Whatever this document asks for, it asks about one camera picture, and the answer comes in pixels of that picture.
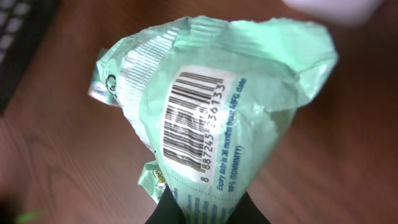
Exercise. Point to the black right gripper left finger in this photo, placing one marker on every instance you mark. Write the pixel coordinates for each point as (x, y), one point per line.
(167, 211)

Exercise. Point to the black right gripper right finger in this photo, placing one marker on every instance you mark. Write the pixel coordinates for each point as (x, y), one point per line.
(246, 212)

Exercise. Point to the teal snack packet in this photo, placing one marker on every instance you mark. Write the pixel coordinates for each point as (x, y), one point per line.
(212, 98)

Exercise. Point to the white barcode scanner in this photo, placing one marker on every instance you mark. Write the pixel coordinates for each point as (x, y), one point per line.
(349, 13)

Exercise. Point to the grey plastic shopping basket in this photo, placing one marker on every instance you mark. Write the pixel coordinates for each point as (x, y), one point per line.
(24, 24)

